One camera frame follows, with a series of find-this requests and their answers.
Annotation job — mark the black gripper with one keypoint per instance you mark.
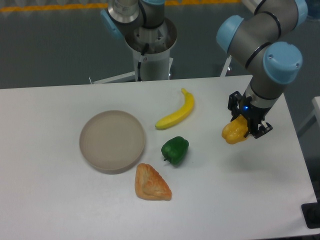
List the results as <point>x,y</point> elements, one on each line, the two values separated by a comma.
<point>255,116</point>

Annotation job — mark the yellow bell pepper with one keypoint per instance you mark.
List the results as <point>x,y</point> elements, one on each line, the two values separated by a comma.
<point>235,131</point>

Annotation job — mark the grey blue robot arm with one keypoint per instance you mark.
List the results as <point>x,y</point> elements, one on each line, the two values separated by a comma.
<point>255,43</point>

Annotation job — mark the green bell pepper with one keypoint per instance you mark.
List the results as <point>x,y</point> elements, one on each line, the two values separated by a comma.
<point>175,150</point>

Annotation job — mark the beige round plate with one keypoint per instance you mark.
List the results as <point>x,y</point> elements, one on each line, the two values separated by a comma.
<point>112,141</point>

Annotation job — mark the yellow banana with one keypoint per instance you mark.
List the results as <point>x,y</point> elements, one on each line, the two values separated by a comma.
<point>178,116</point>

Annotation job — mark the triangular puff pastry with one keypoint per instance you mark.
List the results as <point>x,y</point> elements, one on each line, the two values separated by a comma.
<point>149,184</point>

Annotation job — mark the white metal frame leg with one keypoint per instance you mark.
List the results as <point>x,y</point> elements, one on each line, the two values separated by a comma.
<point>226,67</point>

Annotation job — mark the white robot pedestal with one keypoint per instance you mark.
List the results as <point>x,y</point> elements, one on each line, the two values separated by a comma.
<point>151,48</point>

